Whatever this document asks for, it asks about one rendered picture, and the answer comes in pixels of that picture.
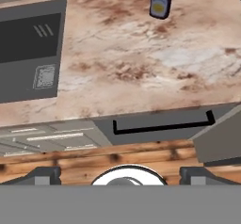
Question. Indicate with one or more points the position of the grey cabinet door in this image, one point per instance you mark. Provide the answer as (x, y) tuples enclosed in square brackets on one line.
[(219, 140)]

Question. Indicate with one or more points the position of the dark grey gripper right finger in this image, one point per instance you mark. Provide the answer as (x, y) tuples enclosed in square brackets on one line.
[(192, 175)]

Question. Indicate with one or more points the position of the grey sink basin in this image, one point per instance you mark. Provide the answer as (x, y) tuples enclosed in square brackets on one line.
[(28, 55)]

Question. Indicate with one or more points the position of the grey drawer front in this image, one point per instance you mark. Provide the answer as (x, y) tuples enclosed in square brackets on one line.
[(150, 121)]

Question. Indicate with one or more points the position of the white round black-rimmed object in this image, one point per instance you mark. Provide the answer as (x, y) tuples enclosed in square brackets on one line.
[(128, 176)]

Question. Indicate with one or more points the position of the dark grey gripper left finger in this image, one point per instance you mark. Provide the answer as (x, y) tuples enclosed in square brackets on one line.
[(47, 175)]

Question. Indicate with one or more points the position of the dark bottle with yellow label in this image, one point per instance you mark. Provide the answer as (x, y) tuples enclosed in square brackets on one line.
[(160, 2)]

